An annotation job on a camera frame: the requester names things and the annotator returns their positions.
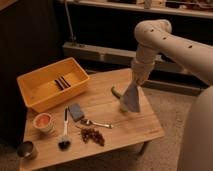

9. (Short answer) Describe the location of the metal can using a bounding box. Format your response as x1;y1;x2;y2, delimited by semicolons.
17;141;38;159

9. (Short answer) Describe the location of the white handled dish brush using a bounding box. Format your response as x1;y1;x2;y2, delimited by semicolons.
58;109;71;150

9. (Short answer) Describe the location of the blue-grey cloth towel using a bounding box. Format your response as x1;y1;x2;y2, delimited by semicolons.
121;83;140;112

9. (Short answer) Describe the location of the yellow plastic bin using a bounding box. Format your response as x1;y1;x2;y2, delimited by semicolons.
17;57;89;113

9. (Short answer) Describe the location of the metal pole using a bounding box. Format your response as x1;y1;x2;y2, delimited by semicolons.
64;0;76;45

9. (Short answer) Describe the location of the dark striped item in bin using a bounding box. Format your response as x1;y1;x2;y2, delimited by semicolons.
55;76;70;90

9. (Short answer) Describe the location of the orange and white cup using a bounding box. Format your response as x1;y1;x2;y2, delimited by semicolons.
33;113;53;134

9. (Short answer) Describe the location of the metal spoon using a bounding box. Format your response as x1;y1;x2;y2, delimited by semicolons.
80;119;113;129

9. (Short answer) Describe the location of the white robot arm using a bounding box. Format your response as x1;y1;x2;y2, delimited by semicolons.
132;19;213;171

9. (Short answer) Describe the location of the wooden shelf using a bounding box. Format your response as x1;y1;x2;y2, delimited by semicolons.
57;0;213;19

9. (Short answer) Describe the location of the blue-grey sponge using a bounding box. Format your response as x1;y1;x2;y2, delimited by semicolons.
68;103;84;122

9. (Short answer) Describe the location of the bunch of dark grapes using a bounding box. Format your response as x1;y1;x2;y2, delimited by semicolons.
81;128;105;146

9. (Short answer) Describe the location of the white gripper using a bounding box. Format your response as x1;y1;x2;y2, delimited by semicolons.
131;59;154;86

